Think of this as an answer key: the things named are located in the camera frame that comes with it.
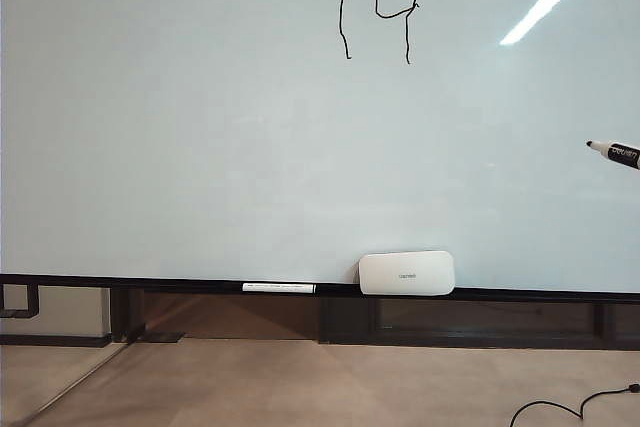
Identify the black stand foot plate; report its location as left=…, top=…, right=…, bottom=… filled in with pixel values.
left=143, top=331, right=187, bottom=345

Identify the black wall pipe bracket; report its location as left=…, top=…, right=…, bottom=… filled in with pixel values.
left=0, top=282, right=41, bottom=320

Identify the white capped marker pen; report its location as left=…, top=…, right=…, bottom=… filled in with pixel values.
left=242, top=282, right=317, bottom=295

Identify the black whiteboard tray ledge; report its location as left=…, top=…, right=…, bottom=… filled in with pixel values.
left=0, top=272, right=640, bottom=305

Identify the dark wall baseboard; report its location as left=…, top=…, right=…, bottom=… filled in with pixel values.
left=0, top=334, right=112, bottom=348

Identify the white whiteboard eraser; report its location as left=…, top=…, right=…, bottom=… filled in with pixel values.
left=358, top=250, right=456, bottom=297

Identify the black low frame panel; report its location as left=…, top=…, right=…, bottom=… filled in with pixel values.
left=317, top=295, right=640, bottom=351

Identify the black floor power cable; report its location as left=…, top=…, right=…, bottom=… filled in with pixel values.
left=509, top=382, right=640, bottom=427

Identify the large glass whiteboard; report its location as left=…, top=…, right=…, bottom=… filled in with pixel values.
left=0, top=0, right=640, bottom=294

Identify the black whiteboard stand leg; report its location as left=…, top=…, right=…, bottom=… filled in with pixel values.
left=109, top=287, right=147, bottom=344

